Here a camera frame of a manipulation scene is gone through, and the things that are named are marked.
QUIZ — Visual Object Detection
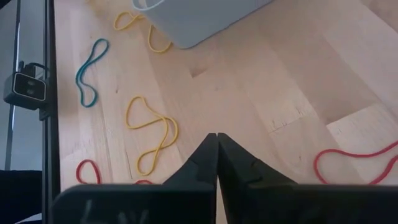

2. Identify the yellow rubber band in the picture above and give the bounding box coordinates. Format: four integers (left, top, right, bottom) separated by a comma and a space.
126, 95, 179, 177
113, 11, 174, 54

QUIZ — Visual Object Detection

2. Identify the black table-level camera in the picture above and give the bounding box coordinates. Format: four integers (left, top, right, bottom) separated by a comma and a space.
2, 61, 48, 111

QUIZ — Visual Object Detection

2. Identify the red rubber band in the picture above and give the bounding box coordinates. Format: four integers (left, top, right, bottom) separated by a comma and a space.
76, 159, 155, 186
313, 139, 398, 186

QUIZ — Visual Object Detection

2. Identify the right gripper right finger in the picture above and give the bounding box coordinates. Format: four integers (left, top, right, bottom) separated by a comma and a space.
218, 133, 298, 187

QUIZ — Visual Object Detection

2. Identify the teal rubber band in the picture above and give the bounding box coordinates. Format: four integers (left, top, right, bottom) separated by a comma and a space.
75, 38, 109, 108

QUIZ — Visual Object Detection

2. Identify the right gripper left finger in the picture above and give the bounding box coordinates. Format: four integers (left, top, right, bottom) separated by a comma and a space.
162, 133, 218, 187

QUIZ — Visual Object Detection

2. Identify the white plastic bin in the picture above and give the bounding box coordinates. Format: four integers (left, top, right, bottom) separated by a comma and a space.
132, 0, 274, 50

